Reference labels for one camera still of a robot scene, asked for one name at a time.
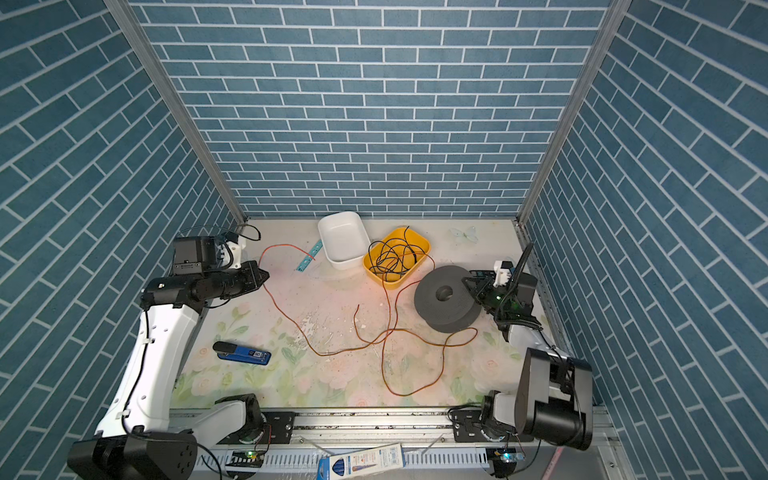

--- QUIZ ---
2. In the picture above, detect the white plastic tub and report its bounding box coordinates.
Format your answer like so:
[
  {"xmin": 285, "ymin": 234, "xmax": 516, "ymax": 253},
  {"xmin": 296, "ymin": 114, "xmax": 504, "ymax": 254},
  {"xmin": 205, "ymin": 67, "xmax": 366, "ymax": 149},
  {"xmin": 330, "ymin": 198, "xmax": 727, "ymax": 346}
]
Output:
[{"xmin": 318, "ymin": 211, "xmax": 371, "ymax": 270}]

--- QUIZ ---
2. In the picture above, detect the black desk calculator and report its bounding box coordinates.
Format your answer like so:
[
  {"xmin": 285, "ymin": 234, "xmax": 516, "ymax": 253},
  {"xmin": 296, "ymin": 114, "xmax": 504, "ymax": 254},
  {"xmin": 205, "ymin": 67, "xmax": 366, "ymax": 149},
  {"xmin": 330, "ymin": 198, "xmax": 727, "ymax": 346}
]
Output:
[{"xmin": 470, "ymin": 270, "xmax": 496, "ymax": 284}]

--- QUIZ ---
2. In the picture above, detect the blue black utility knife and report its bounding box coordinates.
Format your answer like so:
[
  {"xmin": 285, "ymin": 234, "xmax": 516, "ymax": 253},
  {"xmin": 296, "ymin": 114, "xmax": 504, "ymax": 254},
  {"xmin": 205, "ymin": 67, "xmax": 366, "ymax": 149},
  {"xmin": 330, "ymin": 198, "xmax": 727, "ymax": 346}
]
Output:
[{"xmin": 213, "ymin": 341, "xmax": 271, "ymax": 366}]

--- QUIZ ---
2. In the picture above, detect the metal frame corner post left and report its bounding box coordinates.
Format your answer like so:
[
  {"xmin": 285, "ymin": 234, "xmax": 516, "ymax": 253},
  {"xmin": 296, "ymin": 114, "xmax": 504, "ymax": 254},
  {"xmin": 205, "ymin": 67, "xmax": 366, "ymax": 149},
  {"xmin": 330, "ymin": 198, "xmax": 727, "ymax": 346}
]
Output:
[{"xmin": 104, "ymin": 0, "xmax": 247, "ymax": 223}]

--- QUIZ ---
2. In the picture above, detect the metal frame corner post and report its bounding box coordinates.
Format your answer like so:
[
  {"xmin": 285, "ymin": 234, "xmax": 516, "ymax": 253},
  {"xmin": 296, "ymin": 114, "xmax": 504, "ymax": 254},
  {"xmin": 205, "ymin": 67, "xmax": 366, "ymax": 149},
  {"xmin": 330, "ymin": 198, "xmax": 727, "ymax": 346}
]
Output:
[
  {"xmin": 518, "ymin": 0, "xmax": 631, "ymax": 225},
  {"xmin": 104, "ymin": 0, "xmax": 247, "ymax": 223}
]

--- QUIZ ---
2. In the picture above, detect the black tangled cable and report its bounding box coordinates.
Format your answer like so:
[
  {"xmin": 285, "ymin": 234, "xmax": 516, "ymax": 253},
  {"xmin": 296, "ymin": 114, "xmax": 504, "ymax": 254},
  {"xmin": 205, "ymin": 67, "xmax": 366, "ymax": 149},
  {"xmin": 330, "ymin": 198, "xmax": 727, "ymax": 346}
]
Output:
[{"xmin": 367, "ymin": 226, "xmax": 427, "ymax": 283}]

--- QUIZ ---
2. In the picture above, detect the teal stencil ruler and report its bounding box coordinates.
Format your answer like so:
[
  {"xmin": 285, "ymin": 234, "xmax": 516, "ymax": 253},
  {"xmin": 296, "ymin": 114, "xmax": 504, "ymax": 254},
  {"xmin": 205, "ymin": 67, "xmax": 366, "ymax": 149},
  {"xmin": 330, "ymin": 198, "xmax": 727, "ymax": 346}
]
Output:
[{"xmin": 296, "ymin": 240, "xmax": 323, "ymax": 272}]

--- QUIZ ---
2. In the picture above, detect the pink pencil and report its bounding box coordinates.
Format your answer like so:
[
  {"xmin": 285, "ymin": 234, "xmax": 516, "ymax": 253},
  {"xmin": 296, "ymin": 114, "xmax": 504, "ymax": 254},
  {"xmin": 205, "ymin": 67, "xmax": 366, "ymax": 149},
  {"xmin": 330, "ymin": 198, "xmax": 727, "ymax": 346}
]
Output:
[{"xmin": 541, "ymin": 447, "xmax": 564, "ymax": 480}]

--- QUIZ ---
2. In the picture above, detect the yellow plastic tub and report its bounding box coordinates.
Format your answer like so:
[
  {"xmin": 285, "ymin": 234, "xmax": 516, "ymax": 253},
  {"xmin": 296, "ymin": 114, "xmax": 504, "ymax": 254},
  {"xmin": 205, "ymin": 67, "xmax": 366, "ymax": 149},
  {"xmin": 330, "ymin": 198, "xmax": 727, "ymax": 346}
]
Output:
[{"xmin": 362, "ymin": 226, "xmax": 431, "ymax": 290}]

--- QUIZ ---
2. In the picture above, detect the dark grey perforated spool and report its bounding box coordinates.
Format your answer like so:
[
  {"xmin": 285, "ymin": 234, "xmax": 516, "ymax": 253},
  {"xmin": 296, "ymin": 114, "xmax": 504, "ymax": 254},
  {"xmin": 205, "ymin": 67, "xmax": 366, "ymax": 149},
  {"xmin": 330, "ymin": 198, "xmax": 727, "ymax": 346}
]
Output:
[{"xmin": 414, "ymin": 265, "xmax": 480, "ymax": 334}]

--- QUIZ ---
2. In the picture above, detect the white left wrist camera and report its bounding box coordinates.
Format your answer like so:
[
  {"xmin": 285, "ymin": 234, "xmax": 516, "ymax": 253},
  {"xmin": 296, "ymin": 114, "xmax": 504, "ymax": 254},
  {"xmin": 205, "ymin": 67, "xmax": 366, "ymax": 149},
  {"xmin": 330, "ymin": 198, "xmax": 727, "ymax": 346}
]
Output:
[{"xmin": 218, "ymin": 232, "xmax": 247, "ymax": 270}]

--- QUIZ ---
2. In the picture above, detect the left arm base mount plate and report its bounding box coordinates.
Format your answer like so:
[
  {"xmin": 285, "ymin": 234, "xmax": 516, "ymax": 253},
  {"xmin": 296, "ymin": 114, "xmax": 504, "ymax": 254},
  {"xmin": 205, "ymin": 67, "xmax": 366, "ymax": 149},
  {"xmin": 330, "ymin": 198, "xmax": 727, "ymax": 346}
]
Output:
[{"xmin": 218, "ymin": 410, "xmax": 296, "ymax": 446}]

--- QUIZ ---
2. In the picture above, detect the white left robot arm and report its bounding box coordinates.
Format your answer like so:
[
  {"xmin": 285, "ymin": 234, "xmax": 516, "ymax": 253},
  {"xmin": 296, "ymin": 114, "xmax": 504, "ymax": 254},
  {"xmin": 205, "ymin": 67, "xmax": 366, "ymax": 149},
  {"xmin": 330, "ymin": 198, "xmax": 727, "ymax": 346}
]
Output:
[{"xmin": 67, "ymin": 233, "xmax": 269, "ymax": 479}]

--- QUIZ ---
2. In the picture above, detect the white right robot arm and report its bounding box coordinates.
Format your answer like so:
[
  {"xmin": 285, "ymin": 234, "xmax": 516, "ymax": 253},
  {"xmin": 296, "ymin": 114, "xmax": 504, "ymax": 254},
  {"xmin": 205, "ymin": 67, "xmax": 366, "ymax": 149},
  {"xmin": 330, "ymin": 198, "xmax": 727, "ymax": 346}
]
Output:
[{"xmin": 463, "ymin": 267, "xmax": 593, "ymax": 450}]

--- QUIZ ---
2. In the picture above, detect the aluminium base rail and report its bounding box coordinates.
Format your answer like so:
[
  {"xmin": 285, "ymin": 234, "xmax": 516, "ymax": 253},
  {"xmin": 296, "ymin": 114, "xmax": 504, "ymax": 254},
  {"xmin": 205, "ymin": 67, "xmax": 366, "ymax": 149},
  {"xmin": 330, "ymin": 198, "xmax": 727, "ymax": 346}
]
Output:
[{"xmin": 170, "ymin": 407, "xmax": 635, "ymax": 479}]

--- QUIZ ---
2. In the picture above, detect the white blue pen box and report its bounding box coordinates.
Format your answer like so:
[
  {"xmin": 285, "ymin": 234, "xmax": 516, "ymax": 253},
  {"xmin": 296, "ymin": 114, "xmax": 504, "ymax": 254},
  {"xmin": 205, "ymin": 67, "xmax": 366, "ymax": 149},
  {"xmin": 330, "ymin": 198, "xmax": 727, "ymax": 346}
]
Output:
[{"xmin": 316, "ymin": 444, "xmax": 405, "ymax": 480}]

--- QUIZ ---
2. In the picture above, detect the metal frame corner post right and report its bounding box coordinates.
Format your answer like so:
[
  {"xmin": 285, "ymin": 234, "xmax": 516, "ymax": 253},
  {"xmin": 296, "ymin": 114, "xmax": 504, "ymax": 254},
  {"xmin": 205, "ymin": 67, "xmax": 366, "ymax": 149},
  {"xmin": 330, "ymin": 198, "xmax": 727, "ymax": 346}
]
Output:
[{"xmin": 518, "ymin": 0, "xmax": 631, "ymax": 225}]

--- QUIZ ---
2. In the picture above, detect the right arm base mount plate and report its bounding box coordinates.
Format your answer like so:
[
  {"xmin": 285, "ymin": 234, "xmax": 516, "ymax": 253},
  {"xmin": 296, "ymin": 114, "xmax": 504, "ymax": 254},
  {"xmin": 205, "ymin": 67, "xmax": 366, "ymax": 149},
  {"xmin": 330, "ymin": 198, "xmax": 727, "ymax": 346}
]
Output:
[{"xmin": 446, "ymin": 407, "xmax": 535, "ymax": 443}]

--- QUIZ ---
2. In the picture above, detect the red wire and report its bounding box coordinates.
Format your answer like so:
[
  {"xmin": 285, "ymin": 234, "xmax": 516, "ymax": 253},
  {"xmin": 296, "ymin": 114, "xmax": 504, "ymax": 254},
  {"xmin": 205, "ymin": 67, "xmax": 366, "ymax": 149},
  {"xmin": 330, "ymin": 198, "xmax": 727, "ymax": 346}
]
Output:
[{"xmin": 257, "ymin": 242, "xmax": 479, "ymax": 398}]

